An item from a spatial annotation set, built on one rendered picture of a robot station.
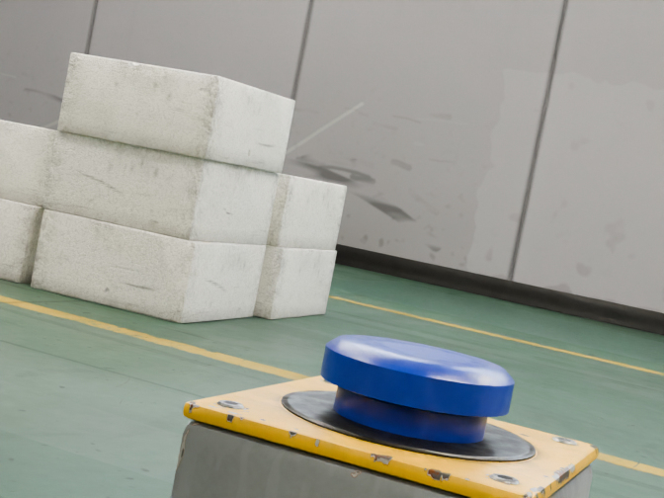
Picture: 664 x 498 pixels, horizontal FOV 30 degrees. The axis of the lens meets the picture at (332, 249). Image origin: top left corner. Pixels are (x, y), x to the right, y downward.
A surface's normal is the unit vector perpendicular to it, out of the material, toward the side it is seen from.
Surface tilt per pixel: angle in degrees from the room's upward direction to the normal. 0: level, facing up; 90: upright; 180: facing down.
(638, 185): 90
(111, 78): 90
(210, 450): 90
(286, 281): 90
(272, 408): 0
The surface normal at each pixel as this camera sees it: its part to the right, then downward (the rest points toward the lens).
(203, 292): 0.92, 0.19
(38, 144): -0.37, -0.02
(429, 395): 0.07, 0.07
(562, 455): 0.18, -0.98
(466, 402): 0.44, 0.13
